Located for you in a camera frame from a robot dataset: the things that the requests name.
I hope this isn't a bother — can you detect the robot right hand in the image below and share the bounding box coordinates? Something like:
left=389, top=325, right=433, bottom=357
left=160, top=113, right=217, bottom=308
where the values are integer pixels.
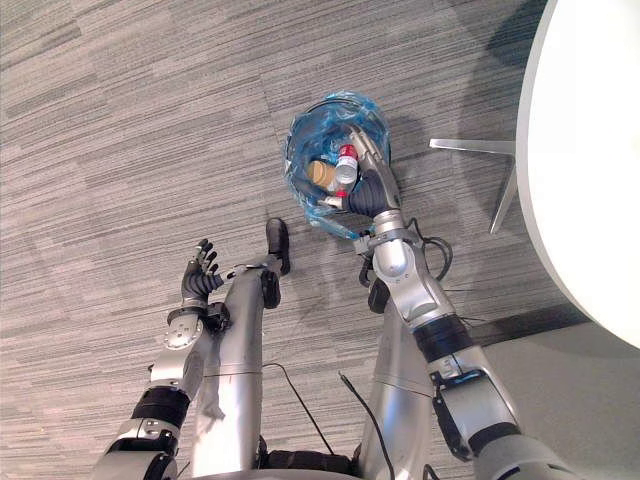
left=317, top=124, right=403, bottom=220

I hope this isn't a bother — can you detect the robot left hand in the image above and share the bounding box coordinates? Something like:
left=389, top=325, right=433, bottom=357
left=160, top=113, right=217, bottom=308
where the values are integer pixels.
left=180, top=238, right=241, bottom=311

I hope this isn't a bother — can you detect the plastic bottle with red label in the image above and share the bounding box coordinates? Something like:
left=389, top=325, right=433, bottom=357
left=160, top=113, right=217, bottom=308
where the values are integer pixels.
left=333, top=143, right=361, bottom=185

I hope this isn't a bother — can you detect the blue plastic trash bag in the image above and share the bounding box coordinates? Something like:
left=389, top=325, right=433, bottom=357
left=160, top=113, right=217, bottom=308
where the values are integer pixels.
left=282, top=90, right=393, bottom=240

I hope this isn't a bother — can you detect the small bin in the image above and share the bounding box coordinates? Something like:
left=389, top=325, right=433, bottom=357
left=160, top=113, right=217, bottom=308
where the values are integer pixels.
left=285, top=92, right=392, bottom=236

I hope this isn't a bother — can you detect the brown paper cup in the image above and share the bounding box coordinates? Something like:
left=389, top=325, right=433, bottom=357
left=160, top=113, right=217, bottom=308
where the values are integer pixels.
left=306, top=159, right=338, bottom=190

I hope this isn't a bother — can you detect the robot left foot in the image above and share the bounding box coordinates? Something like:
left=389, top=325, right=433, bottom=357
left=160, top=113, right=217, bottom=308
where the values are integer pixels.
left=265, top=217, right=292, bottom=276

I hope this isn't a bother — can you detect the robot left leg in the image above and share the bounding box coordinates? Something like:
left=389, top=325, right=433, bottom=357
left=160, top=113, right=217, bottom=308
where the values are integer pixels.
left=190, top=259, right=281, bottom=479

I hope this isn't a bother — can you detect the robot leg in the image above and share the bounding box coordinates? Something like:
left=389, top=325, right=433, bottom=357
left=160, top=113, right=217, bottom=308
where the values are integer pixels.
left=357, top=279, right=436, bottom=479
left=190, top=259, right=281, bottom=479

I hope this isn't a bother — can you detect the silver table leg base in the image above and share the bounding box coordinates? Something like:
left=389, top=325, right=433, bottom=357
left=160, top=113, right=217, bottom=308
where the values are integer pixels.
left=428, top=137, right=519, bottom=235

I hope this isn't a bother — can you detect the robot waist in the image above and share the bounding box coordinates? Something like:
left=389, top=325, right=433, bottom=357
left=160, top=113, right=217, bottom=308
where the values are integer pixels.
left=189, top=449, right=366, bottom=480

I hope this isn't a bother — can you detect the robot right leg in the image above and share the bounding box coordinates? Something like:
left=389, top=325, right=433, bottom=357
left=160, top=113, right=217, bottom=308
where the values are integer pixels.
left=357, top=279, right=436, bottom=479

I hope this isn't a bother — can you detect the white round table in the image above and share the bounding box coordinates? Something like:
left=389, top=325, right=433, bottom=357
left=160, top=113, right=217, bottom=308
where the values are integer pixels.
left=515, top=0, right=640, bottom=350

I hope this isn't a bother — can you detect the black cable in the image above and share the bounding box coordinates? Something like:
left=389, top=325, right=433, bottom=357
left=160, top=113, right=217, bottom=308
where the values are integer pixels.
left=260, top=362, right=336, bottom=456
left=337, top=371, right=397, bottom=480

